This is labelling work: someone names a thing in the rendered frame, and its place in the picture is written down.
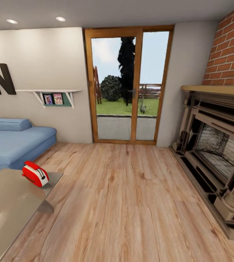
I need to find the radio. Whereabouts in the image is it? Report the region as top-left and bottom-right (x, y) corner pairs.
(22, 161), (49, 187)

